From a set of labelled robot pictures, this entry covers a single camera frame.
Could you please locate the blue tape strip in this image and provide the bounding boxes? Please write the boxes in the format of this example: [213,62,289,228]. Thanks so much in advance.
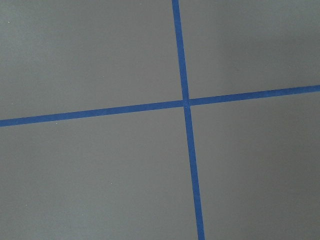
[0,84,320,128]
[171,0,206,240]

